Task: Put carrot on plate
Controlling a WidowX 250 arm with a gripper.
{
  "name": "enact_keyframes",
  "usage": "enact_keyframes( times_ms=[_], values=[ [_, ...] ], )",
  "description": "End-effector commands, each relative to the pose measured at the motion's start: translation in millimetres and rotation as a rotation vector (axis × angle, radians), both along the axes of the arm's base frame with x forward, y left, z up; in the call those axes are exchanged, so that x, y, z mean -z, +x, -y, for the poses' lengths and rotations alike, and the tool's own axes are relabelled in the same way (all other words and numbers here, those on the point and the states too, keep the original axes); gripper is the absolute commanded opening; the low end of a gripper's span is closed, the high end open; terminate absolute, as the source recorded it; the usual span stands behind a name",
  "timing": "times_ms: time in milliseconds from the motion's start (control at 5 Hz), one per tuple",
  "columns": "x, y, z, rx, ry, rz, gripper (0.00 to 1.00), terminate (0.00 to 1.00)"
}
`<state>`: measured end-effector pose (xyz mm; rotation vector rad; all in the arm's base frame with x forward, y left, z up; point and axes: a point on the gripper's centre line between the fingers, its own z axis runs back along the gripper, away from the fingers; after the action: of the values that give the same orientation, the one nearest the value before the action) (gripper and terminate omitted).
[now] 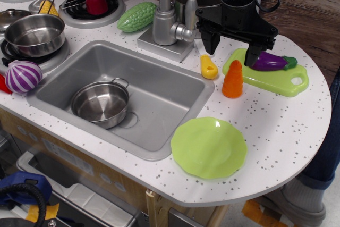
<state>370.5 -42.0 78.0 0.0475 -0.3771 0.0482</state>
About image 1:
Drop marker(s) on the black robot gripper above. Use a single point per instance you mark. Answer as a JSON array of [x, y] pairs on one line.
[[241, 23]]

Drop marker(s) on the orange toy carrot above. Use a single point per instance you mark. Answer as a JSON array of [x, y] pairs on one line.
[[233, 81]]

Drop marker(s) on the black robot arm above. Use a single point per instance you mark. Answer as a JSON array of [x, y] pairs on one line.
[[238, 20]]

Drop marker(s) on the light green plastic plate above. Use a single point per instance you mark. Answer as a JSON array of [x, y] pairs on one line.
[[209, 148]]

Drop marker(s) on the yellow toy squash piece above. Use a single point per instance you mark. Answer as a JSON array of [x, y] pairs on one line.
[[208, 69]]

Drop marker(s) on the purple toy eggplant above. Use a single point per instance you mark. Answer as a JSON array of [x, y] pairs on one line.
[[271, 62]]

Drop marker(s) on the green plastic cutting board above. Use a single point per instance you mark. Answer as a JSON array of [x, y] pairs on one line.
[[287, 83]]

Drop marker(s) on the silver toy faucet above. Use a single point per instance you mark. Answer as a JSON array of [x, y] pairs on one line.
[[168, 37]]

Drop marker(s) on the grey toy sink basin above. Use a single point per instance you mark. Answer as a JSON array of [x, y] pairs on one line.
[[162, 96]]

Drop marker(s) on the green toy bitter gourd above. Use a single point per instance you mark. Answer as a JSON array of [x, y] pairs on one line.
[[137, 17]]

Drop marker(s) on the steel pot in sink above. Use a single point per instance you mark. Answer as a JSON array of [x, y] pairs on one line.
[[103, 103]]

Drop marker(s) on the dark red toy vegetable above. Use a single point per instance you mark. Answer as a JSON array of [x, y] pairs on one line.
[[96, 1]]

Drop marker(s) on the blue jeans leg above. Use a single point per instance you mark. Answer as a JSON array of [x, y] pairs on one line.
[[320, 172]]

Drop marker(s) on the back right stove burner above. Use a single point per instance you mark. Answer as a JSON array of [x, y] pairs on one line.
[[76, 13]]

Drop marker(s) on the person's shoe and sock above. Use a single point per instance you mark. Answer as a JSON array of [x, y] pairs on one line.
[[301, 204]]

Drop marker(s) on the yellow toy corn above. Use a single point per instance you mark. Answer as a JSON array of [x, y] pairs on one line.
[[46, 7]]

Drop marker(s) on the steel pot on stove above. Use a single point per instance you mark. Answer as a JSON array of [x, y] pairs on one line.
[[36, 35]]

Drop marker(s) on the purple white toy onion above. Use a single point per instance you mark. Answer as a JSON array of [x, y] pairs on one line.
[[22, 76]]

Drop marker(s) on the steel pot lid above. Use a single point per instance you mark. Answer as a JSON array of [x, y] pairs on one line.
[[9, 16]]

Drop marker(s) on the red toy pepper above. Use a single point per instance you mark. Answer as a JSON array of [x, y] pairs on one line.
[[3, 86]]

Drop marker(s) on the blue clamp with cable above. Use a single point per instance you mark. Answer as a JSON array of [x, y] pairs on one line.
[[29, 189]]

